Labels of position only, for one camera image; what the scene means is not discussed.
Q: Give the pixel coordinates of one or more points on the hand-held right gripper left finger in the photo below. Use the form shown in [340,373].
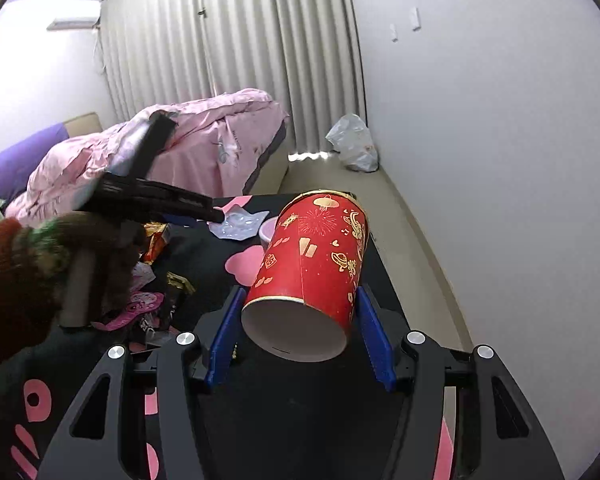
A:
[222,345]

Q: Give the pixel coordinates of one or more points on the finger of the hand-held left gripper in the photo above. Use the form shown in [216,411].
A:
[205,210]

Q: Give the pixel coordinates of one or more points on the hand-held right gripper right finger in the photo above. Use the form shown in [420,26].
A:
[376,347]

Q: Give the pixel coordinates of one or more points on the black snack wrapper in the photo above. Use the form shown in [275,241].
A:
[176,292]

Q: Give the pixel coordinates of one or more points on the red paper cup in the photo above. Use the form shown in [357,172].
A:
[310,260]

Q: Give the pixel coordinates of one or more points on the red gold snack wrapper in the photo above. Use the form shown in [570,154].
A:
[155,242]

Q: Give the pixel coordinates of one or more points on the pink cup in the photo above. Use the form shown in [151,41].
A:
[267,234]

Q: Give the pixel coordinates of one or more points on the pink floral blanket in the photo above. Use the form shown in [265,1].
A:
[195,130]

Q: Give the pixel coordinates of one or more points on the black pink-print tablecloth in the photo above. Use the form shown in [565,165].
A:
[290,410]

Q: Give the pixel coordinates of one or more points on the pink white snack wrapper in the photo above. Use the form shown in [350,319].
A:
[135,306]

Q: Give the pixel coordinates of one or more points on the purple pillow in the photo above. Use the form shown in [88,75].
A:
[20,155]

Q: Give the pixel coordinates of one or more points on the white plastic bag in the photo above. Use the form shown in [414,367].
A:
[352,140]

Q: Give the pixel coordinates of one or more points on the beige pleated curtain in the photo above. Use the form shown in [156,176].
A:
[260,35]

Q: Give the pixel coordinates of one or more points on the white air conditioner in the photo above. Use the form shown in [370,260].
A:
[75,21]

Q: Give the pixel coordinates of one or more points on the white wall socket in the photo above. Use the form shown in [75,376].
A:
[415,18]
[393,32]

